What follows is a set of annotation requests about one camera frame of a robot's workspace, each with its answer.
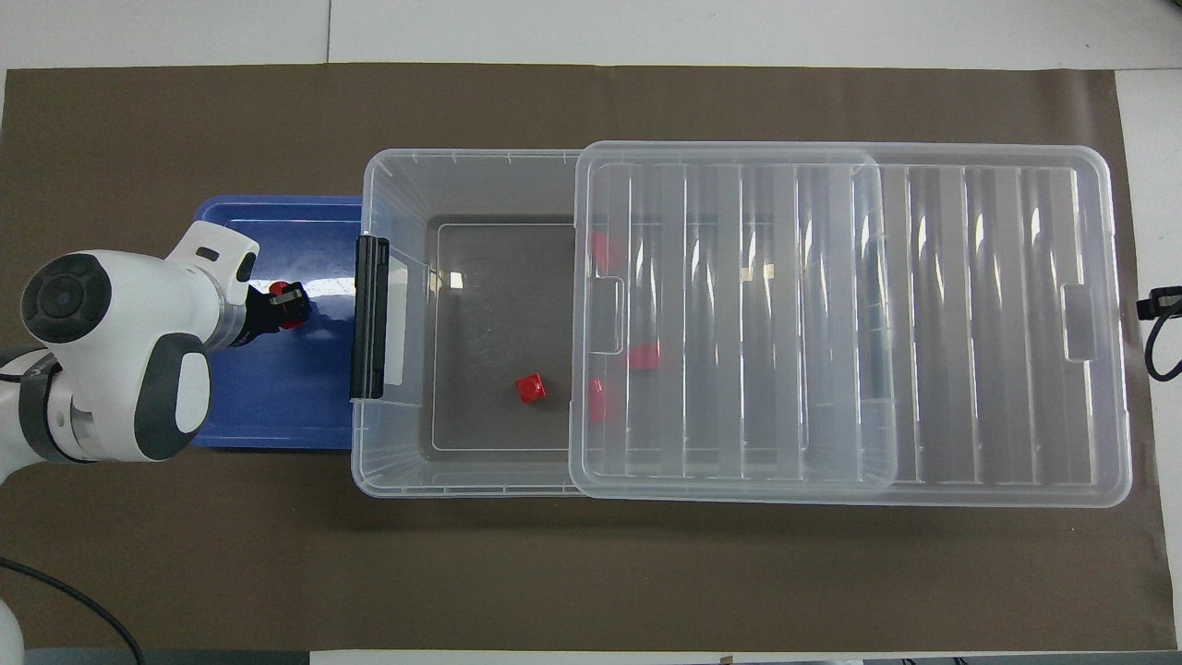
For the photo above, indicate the clear plastic storage box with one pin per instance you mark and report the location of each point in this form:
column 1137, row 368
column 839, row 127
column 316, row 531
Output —
column 462, row 185

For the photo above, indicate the blue plastic tray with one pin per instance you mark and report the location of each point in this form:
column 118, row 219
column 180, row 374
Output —
column 277, row 388

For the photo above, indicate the small red cube block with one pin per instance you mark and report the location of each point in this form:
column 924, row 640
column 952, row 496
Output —
column 530, row 389

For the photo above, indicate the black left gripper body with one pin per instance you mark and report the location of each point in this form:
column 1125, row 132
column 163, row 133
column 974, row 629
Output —
column 254, row 316

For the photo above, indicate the clear ribbed box lid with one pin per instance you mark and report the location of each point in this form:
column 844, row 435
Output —
column 923, row 323

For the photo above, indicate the brown table mat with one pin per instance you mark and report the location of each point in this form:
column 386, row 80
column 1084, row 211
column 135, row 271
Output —
column 591, row 573

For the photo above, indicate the red block with stud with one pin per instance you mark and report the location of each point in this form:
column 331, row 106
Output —
column 278, row 287

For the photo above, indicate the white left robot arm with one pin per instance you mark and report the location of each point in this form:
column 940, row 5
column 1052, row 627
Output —
column 111, row 351

